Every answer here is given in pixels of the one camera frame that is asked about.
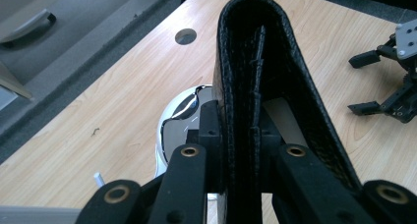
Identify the grey curved handle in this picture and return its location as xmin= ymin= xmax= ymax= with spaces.
xmin=0 ymin=8 xmax=57 ymax=50

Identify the grey round table grommet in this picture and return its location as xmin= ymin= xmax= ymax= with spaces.
xmin=174 ymin=28 xmax=198 ymax=46

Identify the white bowl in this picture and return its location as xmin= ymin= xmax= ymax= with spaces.
xmin=153 ymin=84 xmax=219 ymax=202

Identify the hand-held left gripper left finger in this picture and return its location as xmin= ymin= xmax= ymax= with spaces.
xmin=186 ymin=98 xmax=226 ymax=195

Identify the black leather wallet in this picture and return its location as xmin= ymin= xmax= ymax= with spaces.
xmin=211 ymin=0 xmax=364 ymax=224

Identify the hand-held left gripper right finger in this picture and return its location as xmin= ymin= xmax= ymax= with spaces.
xmin=260 ymin=105 xmax=283 ymax=195

